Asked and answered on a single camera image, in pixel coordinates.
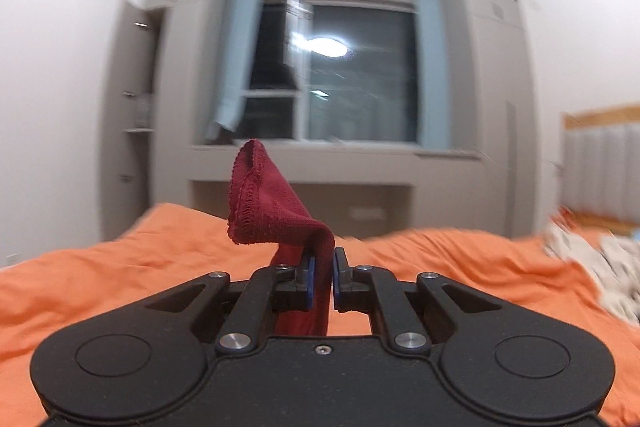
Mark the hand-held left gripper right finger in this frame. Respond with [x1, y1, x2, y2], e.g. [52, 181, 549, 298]
[331, 247, 506, 354]

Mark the grey shelf cabinet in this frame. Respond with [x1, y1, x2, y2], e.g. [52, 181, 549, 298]
[116, 0, 167, 239]

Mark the padded wooden bed headboard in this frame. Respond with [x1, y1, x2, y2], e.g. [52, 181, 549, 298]
[560, 104, 640, 226]

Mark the dark red knit garment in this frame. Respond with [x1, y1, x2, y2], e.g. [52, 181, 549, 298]
[227, 139, 336, 338]

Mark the window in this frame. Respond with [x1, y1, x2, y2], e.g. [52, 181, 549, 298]
[227, 0, 451, 148]

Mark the grey wardrobe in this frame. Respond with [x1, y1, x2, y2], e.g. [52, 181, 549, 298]
[454, 0, 537, 239]

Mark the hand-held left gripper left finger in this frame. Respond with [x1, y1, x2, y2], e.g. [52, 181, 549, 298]
[145, 248, 317, 354]

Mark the orange bed cover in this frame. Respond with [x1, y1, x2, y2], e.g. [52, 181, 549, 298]
[0, 202, 640, 427]

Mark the cream clothes pile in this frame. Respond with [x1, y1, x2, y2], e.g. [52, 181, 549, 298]
[542, 206, 640, 327]

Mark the light blue curtain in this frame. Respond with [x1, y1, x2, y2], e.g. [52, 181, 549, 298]
[206, 0, 264, 142]
[409, 0, 453, 148]

